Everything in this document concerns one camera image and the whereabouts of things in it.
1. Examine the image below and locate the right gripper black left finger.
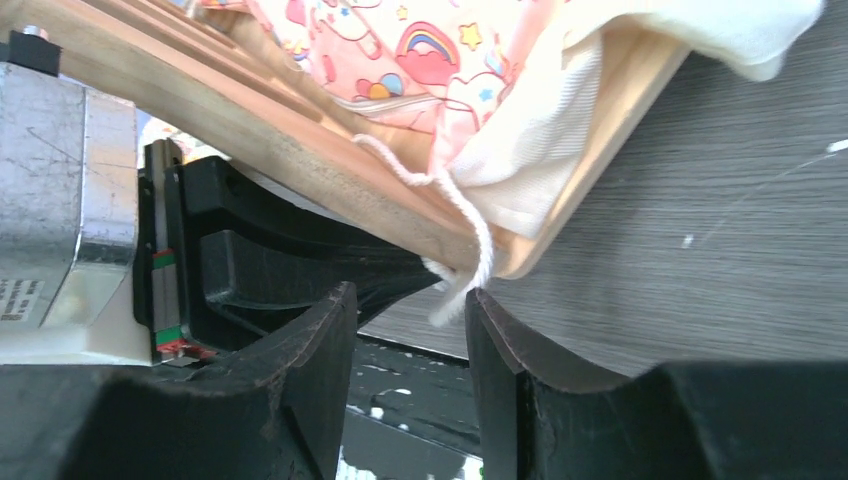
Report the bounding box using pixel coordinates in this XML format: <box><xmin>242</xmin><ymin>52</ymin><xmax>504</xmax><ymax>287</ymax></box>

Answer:
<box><xmin>1</xmin><ymin>282</ymin><xmax>357</xmax><ymax>479</ymax></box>

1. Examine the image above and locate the wooden slatted pet bed frame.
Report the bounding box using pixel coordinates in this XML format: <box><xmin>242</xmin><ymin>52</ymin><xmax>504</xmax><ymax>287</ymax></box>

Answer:
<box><xmin>1</xmin><ymin>1</ymin><xmax>689</xmax><ymax>279</ymax></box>

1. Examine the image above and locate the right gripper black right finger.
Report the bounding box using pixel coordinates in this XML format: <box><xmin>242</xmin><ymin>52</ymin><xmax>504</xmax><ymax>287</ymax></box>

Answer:
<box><xmin>465</xmin><ymin>289</ymin><xmax>847</xmax><ymax>479</ymax></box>

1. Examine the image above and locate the pink printed cushion with ties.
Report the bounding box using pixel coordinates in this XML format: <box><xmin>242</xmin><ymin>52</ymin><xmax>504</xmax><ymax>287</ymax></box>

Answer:
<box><xmin>203</xmin><ymin>1</ymin><xmax>824</xmax><ymax>326</ymax></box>

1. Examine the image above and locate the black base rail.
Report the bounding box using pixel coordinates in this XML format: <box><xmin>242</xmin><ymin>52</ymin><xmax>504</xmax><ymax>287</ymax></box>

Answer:
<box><xmin>337</xmin><ymin>335</ymin><xmax>483</xmax><ymax>479</ymax></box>

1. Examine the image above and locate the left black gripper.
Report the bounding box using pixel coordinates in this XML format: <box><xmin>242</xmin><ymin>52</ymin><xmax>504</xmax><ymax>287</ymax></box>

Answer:
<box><xmin>133</xmin><ymin>139</ymin><xmax>438</xmax><ymax>365</ymax></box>

